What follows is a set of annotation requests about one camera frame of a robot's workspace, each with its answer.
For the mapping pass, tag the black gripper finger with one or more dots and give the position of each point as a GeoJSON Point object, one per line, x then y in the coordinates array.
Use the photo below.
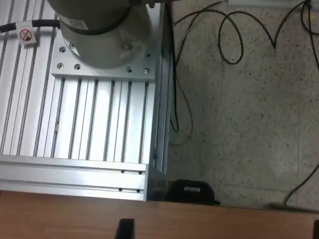
{"type": "Point", "coordinates": [316, 231]}
{"type": "Point", "coordinates": [124, 230]}

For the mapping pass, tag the black power adapter brick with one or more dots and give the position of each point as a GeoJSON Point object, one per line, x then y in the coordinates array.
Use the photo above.
{"type": "Point", "coordinates": [179, 191]}

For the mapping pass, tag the aluminium profile robot stand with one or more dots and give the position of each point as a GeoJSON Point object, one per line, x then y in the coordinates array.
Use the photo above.
{"type": "Point", "coordinates": [99, 124]}

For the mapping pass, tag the grey UR5e robot arm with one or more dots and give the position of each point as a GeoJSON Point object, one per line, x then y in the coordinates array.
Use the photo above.
{"type": "Point", "coordinates": [99, 44]}

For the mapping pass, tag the white warning tag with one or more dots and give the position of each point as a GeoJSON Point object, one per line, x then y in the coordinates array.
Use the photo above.
{"type": "Point", "coordinates": [26, 35]}

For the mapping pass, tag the aluminium robot mounting plate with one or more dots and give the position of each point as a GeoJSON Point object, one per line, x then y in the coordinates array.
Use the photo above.
{"type": "Point", "coordinates": [104, 73]}

